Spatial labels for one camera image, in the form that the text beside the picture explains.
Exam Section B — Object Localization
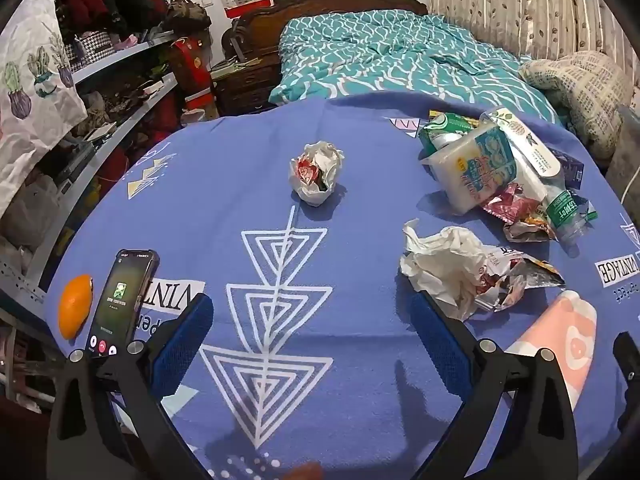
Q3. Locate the teal patterned duvet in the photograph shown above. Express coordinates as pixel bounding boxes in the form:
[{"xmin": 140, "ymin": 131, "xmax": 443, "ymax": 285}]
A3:
[{"xmin": 269, "ymin": 11, "xmax": 563, "ymax": 126}]

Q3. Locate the pink and white packet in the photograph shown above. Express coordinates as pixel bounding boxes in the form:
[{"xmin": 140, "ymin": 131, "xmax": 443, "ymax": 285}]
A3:
[{"xmin": 505, "ymin": 290, "xmax": 598, "ymax": 411}]

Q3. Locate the beige leaf print curtain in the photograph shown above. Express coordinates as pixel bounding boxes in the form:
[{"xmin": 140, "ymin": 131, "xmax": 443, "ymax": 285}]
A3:
[{"xmin": 427, "ymin": 0, "xmax": 640, "ymax": 91}]

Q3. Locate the white cloth plant print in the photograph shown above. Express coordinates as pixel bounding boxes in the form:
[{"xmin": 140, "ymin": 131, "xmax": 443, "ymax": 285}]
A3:
[{"xmin": 0, "ymin": 0, "xmax": 88, "ymax": 216}]

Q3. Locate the wooden nightstand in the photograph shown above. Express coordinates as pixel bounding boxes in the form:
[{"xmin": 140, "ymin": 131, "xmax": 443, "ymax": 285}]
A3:
[{"xmin": 210, "ymin": 55, "xmax": 283, "ymax": 117}]

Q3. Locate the crushed green drink can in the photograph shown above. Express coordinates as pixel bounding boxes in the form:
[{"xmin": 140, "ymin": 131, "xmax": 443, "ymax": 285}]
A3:
[{"xmin": 417, "ymin": 112, "xmax": 483, "ymax": 156}]

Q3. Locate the paper ball red print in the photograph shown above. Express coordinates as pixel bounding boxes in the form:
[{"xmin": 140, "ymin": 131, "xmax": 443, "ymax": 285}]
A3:
[{"xmin": 288, "ymin": 141, "xmax": 346, "ymax": 207}]

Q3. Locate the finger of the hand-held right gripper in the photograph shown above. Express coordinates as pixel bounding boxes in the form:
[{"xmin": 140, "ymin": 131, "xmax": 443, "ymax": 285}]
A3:
[{"xmin": 613, "ymin": 331, "xmax": 640, "ymax": 391}]

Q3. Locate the brown handbag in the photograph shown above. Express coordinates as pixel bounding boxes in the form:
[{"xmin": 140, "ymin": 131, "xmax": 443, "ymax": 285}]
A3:
[{"xmin": 162, "ymin": 0, "xmax": 213, "ymax": 33}]

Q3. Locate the clear plastic bottle white label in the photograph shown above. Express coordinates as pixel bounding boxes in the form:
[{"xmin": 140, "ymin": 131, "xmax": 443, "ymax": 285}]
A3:
[{"xmin": 479, "ymin": 107, "xmax": 598, "ymax": 246}]

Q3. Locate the grey metal shelf rack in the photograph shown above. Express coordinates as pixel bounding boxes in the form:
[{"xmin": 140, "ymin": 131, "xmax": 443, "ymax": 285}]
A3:
[{"xmin": 0, "ymin": 35, "xmax": 181, "ymax": 301}]

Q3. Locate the red gift box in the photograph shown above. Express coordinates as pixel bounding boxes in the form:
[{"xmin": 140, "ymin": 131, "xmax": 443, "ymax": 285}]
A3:
[{"xmin": 172, "ymin": 37, "xmax": 216, "ymax": 111}]

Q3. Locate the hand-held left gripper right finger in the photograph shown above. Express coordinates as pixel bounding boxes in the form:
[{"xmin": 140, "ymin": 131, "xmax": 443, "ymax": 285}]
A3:
[{"xmin": 410, "ymin": 290, "xmax": 581, "ymax": 480}]

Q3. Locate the grey patterned pillow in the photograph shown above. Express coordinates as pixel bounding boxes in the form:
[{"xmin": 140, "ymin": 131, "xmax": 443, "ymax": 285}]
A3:
[{"xmin": 517, "ymin": 51, "xmax": 636, "ymax": 161}]

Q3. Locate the white tissue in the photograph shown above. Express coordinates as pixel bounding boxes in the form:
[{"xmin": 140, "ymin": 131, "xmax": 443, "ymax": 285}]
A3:
[{"xmin": 399, "ymin": 218, "xmax": 493, "ymax": 322}]

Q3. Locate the dark blue drink carton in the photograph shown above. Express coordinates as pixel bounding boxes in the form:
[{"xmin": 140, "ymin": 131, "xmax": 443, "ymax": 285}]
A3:
[{"xmin": 547, "ymin": 146, "xmax": 586, "ymax": 191}]

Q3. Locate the orange snack wrapper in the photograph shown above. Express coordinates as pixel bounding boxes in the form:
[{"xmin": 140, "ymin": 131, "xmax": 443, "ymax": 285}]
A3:
[{"xmin": 502, "ymin": 210, "xmax": 558, "ymax": 243}]

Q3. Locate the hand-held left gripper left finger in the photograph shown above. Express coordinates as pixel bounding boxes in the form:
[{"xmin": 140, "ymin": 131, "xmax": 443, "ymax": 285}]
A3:
[{"xmin": 47, "ymin": 292, "xmax": 216, "ymax": 480}]

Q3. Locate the white wet wipes pack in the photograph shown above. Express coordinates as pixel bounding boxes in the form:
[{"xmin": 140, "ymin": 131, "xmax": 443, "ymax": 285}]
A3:
[{"xmin": 420, "ymin": 124, "xmax": 521, "ymax": 215}]

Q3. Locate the white cable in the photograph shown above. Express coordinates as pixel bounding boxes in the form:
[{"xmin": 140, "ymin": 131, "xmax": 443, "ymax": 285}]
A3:
[{"xmin": 620, "ymin": 160, "xmax": 640, "ymax": 206}]

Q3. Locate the red snack wrapper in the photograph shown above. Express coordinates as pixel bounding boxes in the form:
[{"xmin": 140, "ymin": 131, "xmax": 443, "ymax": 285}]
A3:
[{"xmin": 482, "ymin": 182, "xmax": 546, "ymax": 223}]

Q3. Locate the orange fruit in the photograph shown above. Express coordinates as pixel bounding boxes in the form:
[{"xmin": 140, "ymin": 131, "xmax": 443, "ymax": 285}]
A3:
[{"xmin": 57, "ymin": 274, "xmax": 95, "ymax": 339}]

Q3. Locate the silver foil wrapper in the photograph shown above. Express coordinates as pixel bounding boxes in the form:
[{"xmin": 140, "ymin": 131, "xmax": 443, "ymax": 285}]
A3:
[{"xmin": 475, "ymin": 247, "xmax": 566, "ymax": 313}]

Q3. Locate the black smartphone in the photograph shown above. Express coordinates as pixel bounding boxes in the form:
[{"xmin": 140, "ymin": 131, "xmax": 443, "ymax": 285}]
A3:
[{"xmin": 84, "ymin": 248, "xmax": 161, "ymax": 359}]

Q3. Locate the white plastic bag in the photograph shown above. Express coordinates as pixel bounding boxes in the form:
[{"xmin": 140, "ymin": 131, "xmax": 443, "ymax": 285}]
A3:
[{"xmin": 5, "ymin": 175, "xmax": 61, "ymax": 248}]

